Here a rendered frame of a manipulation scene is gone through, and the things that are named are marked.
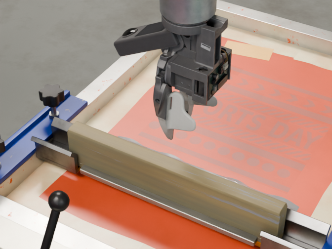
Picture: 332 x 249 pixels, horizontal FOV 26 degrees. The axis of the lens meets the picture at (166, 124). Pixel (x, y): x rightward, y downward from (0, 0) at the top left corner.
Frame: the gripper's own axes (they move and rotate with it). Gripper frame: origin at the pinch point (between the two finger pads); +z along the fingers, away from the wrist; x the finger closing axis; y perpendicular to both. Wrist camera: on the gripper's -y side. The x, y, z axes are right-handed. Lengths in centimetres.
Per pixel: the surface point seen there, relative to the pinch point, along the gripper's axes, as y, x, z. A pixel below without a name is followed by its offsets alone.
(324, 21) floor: -51, 221, 121
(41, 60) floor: -146, 122, 118
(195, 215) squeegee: 6.6, -4.8, 12.9
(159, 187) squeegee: -0.5, -4.1, 11.1
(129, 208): -5.2, -5.9, 17.0
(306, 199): 18.6, 11.5, 17.4
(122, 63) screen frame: -27.5, 24.4, 14.8
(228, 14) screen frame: -19, 54, 16
